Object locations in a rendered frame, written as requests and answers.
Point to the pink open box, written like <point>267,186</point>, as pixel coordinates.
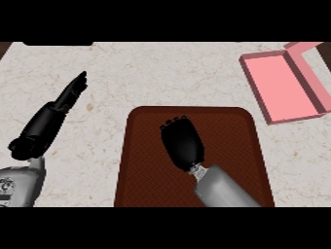
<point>284,87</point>

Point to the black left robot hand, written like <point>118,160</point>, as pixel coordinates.
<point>42,128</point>

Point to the brown tray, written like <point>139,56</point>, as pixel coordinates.
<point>149,168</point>

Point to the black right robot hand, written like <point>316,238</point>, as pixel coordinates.
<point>182,142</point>

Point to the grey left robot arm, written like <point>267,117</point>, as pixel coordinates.
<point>15,184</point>

